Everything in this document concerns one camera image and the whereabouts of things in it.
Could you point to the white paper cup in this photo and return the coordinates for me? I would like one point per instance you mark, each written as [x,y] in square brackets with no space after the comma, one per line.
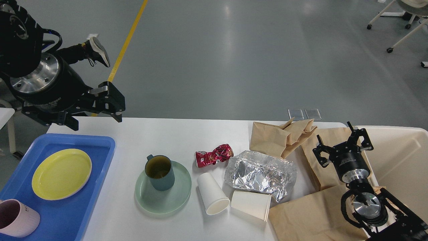
[213,197]

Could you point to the grey office chair left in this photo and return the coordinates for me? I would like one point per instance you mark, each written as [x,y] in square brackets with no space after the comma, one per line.
[11,133]

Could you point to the yellow plate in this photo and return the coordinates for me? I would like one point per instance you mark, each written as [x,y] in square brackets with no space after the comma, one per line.
[62,174]

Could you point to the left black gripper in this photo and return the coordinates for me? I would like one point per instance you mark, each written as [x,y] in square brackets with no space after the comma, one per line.
[54,86]

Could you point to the light green plate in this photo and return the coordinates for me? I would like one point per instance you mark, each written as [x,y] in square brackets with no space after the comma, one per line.
[164,202]

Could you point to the white side table corner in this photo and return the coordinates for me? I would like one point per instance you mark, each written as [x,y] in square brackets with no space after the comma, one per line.
[5,115]

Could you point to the large brown paper bag front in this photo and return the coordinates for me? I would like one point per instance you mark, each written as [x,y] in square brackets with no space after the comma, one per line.
[314,217]

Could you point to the blue plastic tray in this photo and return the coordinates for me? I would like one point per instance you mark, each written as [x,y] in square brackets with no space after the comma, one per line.
[66,219]

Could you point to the pink mug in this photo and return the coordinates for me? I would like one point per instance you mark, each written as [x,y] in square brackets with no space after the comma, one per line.
[17,219]

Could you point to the crushed red can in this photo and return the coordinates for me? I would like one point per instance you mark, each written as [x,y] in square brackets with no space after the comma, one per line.
[220,154]

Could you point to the brown paper bag under gripper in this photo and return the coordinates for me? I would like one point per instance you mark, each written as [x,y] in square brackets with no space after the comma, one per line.
[317,167]

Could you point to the person in black clothes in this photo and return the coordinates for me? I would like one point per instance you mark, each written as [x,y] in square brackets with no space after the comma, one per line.
[91,49]

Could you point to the dark teal mug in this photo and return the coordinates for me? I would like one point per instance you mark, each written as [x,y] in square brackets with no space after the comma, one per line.
[159,170]

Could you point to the crumpled small brown paper bag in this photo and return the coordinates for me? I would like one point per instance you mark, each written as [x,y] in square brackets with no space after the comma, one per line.
[280,140]

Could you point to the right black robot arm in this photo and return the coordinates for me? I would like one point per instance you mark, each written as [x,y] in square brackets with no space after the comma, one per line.
[381,214]

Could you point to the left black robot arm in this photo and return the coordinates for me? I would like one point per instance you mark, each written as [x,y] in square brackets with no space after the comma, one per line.
[23,41]

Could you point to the crumpled aluminium foil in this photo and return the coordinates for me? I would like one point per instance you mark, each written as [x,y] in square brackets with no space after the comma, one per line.
[257,172]

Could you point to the beige plastic bin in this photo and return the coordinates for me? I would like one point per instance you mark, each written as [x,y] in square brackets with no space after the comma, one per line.
[399,162]

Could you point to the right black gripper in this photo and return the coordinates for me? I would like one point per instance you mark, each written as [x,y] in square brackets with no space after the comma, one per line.
[349,162]

